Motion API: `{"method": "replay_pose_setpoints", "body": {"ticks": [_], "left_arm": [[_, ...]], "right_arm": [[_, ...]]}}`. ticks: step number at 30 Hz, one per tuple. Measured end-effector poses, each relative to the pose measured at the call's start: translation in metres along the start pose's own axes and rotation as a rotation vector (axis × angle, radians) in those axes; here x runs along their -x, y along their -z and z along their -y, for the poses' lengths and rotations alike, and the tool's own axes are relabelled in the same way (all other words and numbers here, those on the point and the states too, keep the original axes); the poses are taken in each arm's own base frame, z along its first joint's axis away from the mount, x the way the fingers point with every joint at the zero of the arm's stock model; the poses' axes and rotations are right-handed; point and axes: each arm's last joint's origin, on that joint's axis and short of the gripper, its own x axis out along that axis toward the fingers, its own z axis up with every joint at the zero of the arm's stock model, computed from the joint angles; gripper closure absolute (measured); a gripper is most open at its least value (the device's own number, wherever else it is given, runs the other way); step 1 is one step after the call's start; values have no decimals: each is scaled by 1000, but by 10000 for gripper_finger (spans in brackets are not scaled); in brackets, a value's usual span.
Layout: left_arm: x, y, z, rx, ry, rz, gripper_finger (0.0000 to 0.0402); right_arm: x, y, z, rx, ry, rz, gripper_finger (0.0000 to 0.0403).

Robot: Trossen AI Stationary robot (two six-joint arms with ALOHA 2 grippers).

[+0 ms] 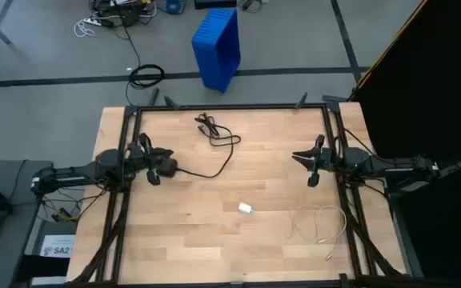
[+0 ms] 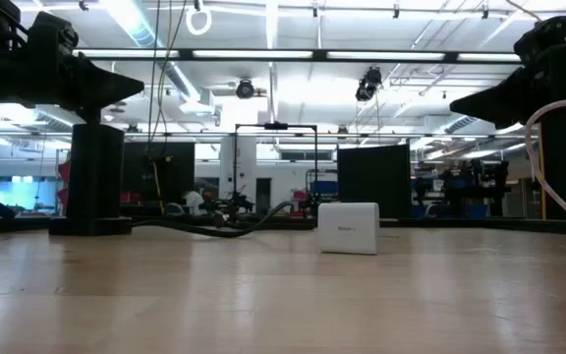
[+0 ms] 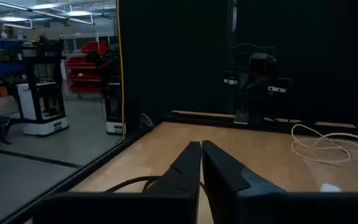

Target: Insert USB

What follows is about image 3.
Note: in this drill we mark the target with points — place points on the black backdrop curtain yellow edge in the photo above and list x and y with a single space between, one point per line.
172 56

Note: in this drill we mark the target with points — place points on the black aluminium table frame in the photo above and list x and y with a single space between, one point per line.
73 180

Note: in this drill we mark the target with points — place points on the white USB charger block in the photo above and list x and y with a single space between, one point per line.
329 188

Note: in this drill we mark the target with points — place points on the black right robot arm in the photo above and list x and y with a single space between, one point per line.
253 99

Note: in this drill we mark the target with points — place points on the white-based mobile robot station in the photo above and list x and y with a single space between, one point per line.
45 126
114 127

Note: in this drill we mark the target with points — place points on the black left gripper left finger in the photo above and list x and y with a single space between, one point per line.
179 174

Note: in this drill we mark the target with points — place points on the red bin rack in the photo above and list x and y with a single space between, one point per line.
82 76

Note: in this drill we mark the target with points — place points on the blue storage shelving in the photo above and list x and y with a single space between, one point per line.
2 68

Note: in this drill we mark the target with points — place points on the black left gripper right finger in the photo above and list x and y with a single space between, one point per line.
222 174

